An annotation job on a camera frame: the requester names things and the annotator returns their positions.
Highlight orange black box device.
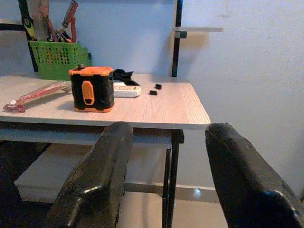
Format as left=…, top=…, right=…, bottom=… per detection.
left=68, top=63, right=115, bottom=113

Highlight red pliers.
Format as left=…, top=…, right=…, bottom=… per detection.
left=61, top=0, right=79, bottom=43

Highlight white flat box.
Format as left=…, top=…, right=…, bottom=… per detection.
left=14, top=144, right=167, bottom=204

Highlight red plastic package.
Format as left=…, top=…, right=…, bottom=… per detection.
left=2, top=80, right=72, bottom=113

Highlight wooden desk black frame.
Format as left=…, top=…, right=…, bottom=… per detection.
left=0, top=0, right=211, bottom=228

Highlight white power strip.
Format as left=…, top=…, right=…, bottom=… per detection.
left=113, top=82, right=142, bottom=98

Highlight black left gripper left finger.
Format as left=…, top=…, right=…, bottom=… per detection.
left=47, top=121, right=134, bottom=228

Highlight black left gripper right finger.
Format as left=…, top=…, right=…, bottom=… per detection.
left=205, top=123, right=304, bottom=228

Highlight red handled tool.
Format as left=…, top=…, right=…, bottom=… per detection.
left=47, top=18, right=59, bottom=43

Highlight white shelf board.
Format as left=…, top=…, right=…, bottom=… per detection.
left=173, top=27, right=224, bottom=33
left=0, top=19, right=24, bottom=26

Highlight black strap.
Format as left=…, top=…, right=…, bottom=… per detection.
left=113, top=68, right=141, bottom=86

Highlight green plastic basket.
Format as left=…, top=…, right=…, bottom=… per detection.
left=28, top=40, right=93, bottom=81

